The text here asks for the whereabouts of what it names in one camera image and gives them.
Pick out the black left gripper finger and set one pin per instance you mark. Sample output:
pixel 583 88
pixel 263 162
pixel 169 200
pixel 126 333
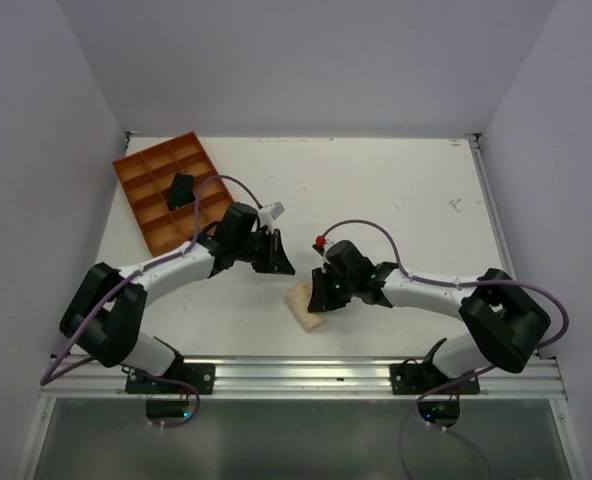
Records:
pixel 277 251
pixel 278 269

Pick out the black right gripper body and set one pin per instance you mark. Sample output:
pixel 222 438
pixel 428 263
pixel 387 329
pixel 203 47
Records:
pixel 344 285

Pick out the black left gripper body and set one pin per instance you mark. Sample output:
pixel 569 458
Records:
pixel 258 243

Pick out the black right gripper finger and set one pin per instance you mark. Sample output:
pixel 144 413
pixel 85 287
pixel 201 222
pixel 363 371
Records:
pixel 317 302
pixel 331 301

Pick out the cream beige underwear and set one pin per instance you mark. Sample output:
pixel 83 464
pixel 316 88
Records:
pixel 298 299

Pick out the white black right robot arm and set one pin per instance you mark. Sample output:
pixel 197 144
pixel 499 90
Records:
pixel 504 324

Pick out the black rolled garment in tray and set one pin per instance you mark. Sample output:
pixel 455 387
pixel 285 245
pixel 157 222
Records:
pixel 181 191

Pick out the orange compartment tray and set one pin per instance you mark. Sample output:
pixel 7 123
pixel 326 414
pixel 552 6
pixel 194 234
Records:
pixel 146 177

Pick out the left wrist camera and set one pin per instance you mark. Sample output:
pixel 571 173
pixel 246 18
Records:
pixel 268 213

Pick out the aluminium mounting rail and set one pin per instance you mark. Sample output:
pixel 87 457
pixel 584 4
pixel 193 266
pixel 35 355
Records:
pixel 303 378

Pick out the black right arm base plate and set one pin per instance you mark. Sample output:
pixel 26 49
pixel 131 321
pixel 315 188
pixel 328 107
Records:
pixel 401 381

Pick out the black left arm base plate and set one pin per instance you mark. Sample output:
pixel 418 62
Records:
pixel 200 376

